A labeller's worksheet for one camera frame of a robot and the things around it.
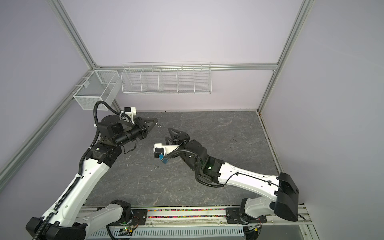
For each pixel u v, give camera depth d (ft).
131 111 2.07
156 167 3.00
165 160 3.08
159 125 2.19
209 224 2.38
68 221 1.28
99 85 3.28
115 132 1.68
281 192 1.34
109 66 3.13
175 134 1.99
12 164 1.70
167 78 3.25
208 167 1.68
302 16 2.37
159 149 1.74
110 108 1.86
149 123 2.14
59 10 2.29
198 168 1.71
